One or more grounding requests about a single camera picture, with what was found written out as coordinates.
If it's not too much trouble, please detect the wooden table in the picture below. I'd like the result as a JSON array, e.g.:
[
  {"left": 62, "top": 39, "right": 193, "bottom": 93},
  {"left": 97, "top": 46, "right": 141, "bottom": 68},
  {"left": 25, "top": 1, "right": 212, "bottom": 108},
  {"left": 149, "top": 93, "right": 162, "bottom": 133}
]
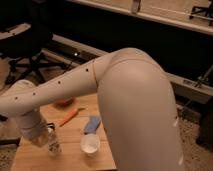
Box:
[{"left": 11, "top": 95, "right": 116, "bottom": 171}]

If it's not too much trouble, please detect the blue sponge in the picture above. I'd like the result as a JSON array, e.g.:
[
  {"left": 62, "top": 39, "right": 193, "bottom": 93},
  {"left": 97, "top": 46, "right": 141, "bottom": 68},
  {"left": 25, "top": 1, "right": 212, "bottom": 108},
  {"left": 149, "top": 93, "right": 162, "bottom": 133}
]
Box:
[{"left": 84, "top": 116, "right": 101, "bottom": 134}]

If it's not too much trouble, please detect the orange carrot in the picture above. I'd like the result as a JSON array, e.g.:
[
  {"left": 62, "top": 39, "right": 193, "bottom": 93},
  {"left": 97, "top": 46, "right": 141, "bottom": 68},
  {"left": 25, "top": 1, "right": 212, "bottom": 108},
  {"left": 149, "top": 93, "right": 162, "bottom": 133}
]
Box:
[{"left": 59, "top": 108, "right": 81, "bottom": 127}]

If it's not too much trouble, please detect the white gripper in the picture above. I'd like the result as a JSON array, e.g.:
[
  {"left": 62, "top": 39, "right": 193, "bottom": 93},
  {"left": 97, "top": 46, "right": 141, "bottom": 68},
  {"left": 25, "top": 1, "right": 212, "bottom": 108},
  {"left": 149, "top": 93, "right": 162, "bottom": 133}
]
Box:
[{"left": 15, "top": 109, "right": 50, "bottom": 147}]

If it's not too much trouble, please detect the clear plastic bottle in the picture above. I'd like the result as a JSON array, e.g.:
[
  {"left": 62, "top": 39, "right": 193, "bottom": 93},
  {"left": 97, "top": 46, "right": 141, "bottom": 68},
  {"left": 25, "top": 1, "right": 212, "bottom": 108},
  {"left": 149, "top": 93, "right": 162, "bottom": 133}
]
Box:
[{"left": 47, "top": 123, "right": 61, "bottom": 156}]

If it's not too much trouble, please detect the orange bowl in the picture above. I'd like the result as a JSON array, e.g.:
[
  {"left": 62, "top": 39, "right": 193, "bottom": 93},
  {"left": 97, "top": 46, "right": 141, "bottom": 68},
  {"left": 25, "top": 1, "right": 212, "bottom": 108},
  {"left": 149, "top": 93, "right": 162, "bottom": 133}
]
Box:
[{"left": 54, "top": 98, "right": 73, "bottom": 107}]

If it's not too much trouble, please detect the office chair base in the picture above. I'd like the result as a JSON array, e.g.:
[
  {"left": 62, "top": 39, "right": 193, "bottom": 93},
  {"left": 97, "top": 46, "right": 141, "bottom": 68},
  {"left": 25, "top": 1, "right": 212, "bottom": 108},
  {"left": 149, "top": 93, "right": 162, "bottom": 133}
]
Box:
[{"left": 189, "top": 0, "right": 213, "bottom": 26}]

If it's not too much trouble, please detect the white cup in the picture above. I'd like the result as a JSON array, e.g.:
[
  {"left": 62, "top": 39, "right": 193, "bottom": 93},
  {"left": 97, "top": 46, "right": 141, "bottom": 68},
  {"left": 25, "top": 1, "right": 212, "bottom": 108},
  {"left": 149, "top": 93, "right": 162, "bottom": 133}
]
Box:
[{"left": 80, "top": 134, "right": 100, "bottom": 156}]

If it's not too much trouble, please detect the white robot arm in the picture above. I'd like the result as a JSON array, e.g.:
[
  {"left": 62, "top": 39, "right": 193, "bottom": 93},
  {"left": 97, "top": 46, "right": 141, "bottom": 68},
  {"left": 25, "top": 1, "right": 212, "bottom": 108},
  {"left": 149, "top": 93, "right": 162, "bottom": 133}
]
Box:
[{"left": 0, "top": 48, "right": 185, "bottom": 171}]

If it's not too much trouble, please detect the black office chair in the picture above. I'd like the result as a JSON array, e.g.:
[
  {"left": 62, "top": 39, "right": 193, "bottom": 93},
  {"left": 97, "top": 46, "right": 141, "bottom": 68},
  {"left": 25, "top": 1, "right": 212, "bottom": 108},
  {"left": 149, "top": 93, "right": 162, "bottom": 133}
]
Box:
[{"left": 0, "top": 0, "right": 68, "bottom": 85}]

